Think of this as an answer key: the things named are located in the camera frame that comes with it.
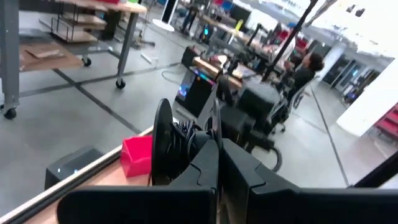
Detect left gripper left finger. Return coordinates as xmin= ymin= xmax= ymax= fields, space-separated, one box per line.
xmin=57 ymin=139 xmax=220 ymax=224

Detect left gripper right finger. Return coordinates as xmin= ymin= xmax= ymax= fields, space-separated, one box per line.
xmin=221 ymin=139 xmax=398 ymax=224

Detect thin dark cord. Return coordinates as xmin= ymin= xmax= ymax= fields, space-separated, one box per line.
xmin=169 ymin=119 xmax=205 ymax=162

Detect black plastic cord spool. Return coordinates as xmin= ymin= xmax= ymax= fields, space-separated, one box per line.
xmin=150 ymin=98 xmax=223 ymax=187

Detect black office chair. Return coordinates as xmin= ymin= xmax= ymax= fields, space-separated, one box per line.
xmin=269 ymin=90 xmax=301 ymax=134

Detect red plastic bin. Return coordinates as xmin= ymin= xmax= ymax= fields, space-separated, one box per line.
xmin=119 ymin=134 xmax=154 ymax=179

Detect black lit PC tower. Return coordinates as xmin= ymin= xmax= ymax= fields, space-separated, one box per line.
xmin=174 ymin=67 xmax=218 ymax=119

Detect background wooden desk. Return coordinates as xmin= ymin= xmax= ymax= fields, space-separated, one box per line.
xmin=192 ymin=55 xmax=261 ymax=90

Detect black computer box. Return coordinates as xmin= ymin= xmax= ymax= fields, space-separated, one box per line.
xmin=44 ymin=145 xmax=104 ymax=191

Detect person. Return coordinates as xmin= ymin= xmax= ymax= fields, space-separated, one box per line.
xmin=285 ymin=52 xmax=326 ymax=103

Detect thin black pole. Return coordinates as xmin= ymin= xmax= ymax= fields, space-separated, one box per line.
xmin=262 ymin=0 xmax=320 ymax=82

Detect red shelf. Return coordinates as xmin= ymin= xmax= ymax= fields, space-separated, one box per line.
xmin=374 ymin=104 xmax=398 ymax=141

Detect white sign stand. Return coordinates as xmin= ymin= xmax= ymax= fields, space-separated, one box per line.
xmin=151 ymin=0 xmax=180 ymax=32

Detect grey-legged wooden table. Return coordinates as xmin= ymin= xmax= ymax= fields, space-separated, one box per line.
xmin=58 ymin=0 xmax=147 ymax=90

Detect grey cart with wooden shelf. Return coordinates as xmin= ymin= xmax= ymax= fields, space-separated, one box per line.
xmin=0 ymin=0 xmax=93 ymax=121

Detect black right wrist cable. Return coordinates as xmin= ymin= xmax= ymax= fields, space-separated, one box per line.
xmin=263 ymin=145 xmax=284 ymax=174

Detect black aluminium table frame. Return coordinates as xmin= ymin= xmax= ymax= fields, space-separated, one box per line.
xmin=0 ymin=146 xmax=131 ymax=224

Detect wire shelf with boards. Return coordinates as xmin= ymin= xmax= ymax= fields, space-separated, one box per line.
xmin=50 ymin=12 xmax=108 ymax=44

